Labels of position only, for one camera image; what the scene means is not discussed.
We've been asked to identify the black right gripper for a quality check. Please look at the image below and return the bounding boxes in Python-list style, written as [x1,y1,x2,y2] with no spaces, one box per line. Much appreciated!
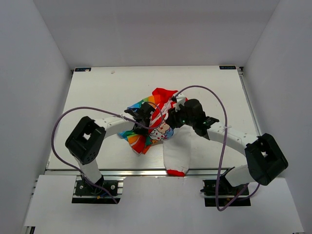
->
[165,102,196,129]

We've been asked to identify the colourful cartoon children's jacket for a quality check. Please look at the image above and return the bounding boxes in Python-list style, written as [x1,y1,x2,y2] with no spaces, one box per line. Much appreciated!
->
[117,87,192,176]

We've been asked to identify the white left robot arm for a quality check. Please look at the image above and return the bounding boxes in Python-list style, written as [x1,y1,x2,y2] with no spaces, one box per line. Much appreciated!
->
[65,101,159,195]

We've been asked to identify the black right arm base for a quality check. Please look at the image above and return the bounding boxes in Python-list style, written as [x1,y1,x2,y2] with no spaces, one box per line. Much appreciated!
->
[200,175,245,196]

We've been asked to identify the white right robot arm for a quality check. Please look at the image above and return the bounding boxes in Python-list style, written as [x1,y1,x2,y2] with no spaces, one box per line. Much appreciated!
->
[166,99,289,195]

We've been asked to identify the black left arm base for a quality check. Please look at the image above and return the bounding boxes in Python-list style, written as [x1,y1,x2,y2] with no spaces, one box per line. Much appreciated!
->
[74,175,119,198]

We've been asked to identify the blue label right corner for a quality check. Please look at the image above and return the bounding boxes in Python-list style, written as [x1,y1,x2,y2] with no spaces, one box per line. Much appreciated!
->
[219,65,236,70]

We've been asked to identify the blue label corner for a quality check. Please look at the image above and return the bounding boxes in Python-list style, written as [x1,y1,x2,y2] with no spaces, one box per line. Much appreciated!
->
[219,65,236,70]
[74,67,91,72]

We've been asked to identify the blue label left corner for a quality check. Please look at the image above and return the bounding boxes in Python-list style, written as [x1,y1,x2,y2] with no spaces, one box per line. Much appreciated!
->
[74,67,91,72]

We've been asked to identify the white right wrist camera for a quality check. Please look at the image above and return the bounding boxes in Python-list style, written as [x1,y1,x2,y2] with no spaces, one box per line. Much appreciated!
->
[171,94,187,112]

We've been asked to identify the aluminium right side rail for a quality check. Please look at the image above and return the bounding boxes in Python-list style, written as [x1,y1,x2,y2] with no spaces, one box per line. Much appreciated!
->
[237,67,272,161]

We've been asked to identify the aluminium table edge rail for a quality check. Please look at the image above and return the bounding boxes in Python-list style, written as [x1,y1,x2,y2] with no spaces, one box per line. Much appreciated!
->
[45,159,276,176]

